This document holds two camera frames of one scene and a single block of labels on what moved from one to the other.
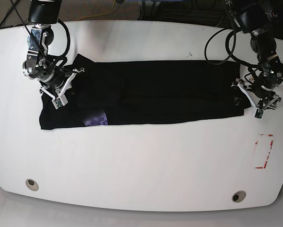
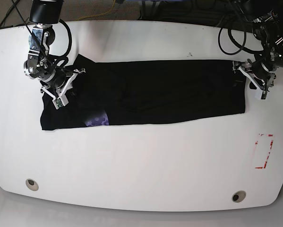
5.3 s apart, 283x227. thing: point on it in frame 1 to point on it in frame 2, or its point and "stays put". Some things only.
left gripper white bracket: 62,96 stays put
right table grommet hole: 238,196 stays put
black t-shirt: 107,93 stays put
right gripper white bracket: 270,101 to 261,93
